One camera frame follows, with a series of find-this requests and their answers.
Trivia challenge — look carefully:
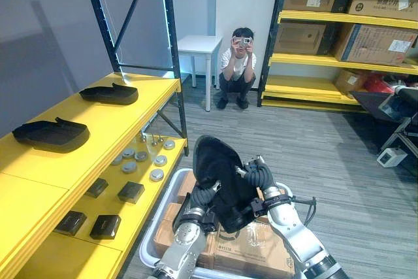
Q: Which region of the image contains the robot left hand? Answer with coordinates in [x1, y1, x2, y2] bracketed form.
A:
[188, 179, 225, 212]

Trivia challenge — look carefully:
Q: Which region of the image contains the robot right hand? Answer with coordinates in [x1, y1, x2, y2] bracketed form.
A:
[234, 156, 279, 199]

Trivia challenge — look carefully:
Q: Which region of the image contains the black plastic housing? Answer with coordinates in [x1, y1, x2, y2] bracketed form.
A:
[191, 135, 263, 235]
[79, 82, 139, 106]
[11, 116, 91, 154]

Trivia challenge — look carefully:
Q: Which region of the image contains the yellow shelf rack with cartons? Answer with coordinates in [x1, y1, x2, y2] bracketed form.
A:
[256, 0, 418, 114]

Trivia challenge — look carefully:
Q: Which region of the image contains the yellow shelf rack with light strip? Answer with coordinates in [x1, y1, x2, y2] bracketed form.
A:
[0, 0, 190, 279]

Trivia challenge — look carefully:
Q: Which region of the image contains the small brown cardboard box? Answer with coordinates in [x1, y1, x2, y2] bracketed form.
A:
[175, 171, 201, 205]

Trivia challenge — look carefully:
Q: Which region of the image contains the white plastic bin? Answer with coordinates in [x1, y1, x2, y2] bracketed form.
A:
[139, 167, 308, 279]

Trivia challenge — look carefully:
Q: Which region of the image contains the large printed cardboard box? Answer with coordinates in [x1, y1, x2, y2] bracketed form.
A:
[212, 219, 295, 279]

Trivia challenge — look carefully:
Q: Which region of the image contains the small black flat box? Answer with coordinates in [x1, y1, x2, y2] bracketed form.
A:
[89, 214, 122, 240]
[85, 178, 110, 199]
[117, 180, 146, 205]
[53, 210, 88, 237]

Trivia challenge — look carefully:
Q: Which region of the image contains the person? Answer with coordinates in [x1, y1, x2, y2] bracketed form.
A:
[214, 26, 258, 110]

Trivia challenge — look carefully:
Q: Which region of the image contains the small brown carton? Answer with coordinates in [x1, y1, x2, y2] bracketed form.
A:
[333, 69, 370, 101]

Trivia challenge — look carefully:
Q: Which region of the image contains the small white device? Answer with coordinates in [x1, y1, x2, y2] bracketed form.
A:
[376, 147, 408, 169]

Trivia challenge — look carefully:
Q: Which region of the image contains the white square table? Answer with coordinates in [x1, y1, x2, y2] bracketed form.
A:
[176, 34, 224, 112]

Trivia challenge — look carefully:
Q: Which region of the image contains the black metal stand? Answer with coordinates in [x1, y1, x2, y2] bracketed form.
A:
[348, 90, 418, 177]

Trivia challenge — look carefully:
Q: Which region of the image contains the red plastic bag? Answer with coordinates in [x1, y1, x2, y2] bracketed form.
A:
[363, 72, 418, 97]

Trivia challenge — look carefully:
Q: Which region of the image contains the brown carton with white label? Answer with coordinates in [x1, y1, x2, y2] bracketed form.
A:
[333, 23, 418, 67]

